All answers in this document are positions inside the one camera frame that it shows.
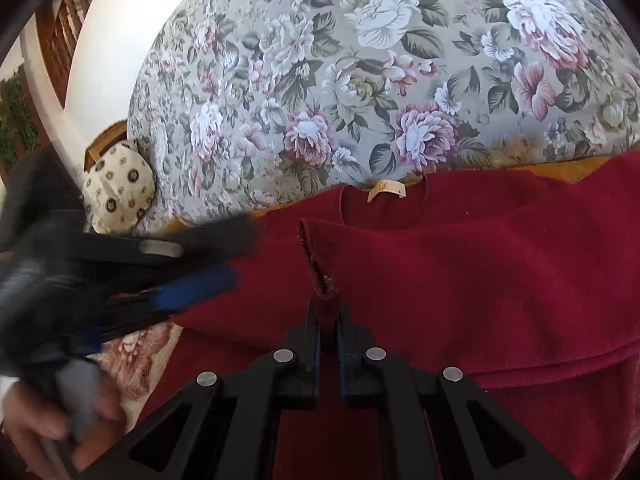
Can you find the red knit sweater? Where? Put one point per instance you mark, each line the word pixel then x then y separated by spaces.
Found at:
pixel 528 284

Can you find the orange wooden furniture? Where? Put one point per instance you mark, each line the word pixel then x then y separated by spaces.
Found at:
pixel 59 24

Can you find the person's left hand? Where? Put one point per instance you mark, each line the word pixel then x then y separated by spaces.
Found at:
pixel 29 419

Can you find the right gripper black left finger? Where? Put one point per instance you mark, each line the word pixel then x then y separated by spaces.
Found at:
pixel 222 427

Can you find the wooden headboard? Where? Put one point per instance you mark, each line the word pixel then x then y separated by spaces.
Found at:
pixel 103 142

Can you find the cream patterned pillow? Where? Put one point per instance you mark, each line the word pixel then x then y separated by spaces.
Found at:
pixel 119 189

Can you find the brown floral plush blanket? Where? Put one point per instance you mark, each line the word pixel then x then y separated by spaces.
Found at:
pixel 140 354

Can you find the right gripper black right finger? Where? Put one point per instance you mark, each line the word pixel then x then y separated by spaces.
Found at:
pixel 435 425

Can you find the green plant at window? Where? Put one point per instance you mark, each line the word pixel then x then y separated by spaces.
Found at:
pixel 19 133

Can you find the floral grey bedspread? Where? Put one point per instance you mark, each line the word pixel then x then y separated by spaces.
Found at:
pixel 251 104

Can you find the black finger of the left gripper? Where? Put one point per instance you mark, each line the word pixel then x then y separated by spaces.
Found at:
pixel 175 289
pixel 220 240

